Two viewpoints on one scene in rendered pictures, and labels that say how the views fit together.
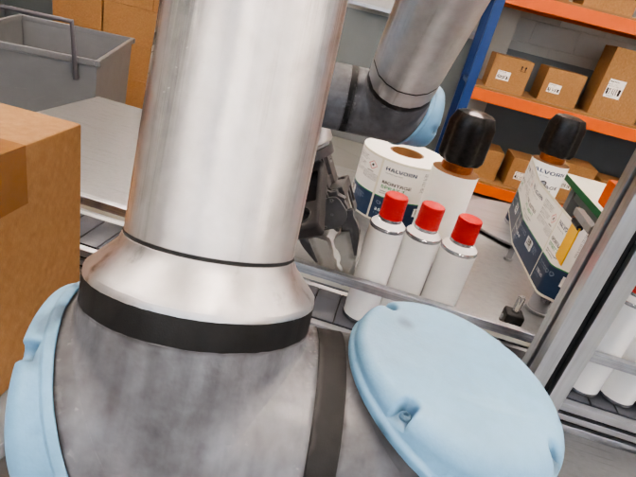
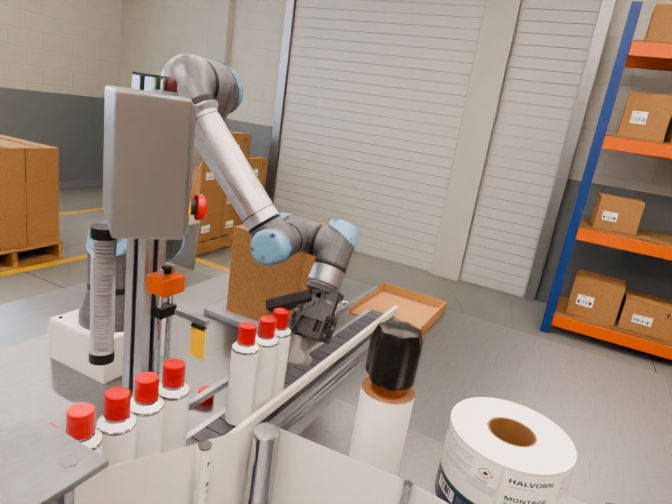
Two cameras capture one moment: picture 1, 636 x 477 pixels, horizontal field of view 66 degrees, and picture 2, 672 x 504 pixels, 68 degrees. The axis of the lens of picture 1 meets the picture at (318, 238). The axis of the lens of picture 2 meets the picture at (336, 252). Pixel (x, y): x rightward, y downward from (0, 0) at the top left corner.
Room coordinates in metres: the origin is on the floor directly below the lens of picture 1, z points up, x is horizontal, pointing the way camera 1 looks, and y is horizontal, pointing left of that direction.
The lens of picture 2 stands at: (1.05, -0.94, 1.49)
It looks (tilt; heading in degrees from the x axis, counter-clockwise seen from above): 16 degrees down; 110
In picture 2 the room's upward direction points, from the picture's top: 9 degrees clockwise
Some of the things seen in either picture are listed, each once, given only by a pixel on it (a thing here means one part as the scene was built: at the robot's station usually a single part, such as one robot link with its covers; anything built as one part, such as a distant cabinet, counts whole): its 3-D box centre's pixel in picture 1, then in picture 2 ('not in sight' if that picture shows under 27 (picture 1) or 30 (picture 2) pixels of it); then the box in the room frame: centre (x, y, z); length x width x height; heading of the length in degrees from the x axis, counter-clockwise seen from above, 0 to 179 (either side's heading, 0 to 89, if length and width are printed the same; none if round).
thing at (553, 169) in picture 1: (545, 173); not in sight; (1.21, -0.50, 1.04); 0.09 x 0.09 x 0.29
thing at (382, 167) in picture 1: (397, 182); (501, 468); (1.11, -0.15, 0.95); 0.20 x 0.20 x 0.14
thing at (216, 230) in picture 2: not in sight; (202, 184); (-2.03, 3.30, 0.57); 1.20 x 0.83 x 1.14; 88
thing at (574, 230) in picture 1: (568, 241); (197, 341); (0.61, -0.32, 1.09); 0.03 x 0.01 x 0.06; 175
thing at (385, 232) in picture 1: (377, 258); (275, 355); (0.64, -0.09, 0.98); 0.05 x 0.05 x 0.20
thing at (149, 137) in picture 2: not in sight; (146, 160); (0.53, -0.37, 1.38); 0.17 x 0.10 x 0.19; 140
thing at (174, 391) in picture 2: not in sight; (170, 421); (0.61, -0.38, 0.98); 0.05 x 0.05 x 0.20
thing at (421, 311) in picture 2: not in sight; (400, 307); (0.72, 0.72, 0.85); 0.30 x 0.26 x 0.04; 85
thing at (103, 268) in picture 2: not in sight; (102, 295); (0.51, -0.42, 1.18); 0.04 x 0.04 x 0.21
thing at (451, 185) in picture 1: (449, 188); (384, 408); (0.91, -0.22, 1.03); 0.09 x 0.09 x 0.30
